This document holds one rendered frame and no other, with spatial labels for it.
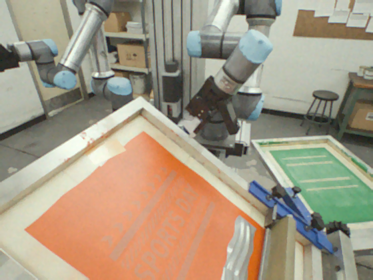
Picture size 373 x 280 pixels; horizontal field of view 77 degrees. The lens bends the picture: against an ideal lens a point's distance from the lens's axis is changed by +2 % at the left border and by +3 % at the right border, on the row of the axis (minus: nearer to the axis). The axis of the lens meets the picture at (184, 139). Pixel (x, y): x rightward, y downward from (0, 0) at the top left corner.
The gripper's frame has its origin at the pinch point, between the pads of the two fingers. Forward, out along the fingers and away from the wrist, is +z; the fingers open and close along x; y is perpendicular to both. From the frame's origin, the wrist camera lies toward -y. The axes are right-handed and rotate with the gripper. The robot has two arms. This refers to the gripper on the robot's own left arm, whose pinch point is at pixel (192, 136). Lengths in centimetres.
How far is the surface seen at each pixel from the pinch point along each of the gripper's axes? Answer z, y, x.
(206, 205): 5.7, -15.9, 15.0
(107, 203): 5.7, 6.0, 33.6
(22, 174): 2.2, 21.7, 41.8
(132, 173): 5.7, 6.6, 22.5
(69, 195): 5.7, 13.2, 37.8
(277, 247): -1.4, -36.1, 16.8
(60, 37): 206, 283, -256
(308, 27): -20, -33, -352
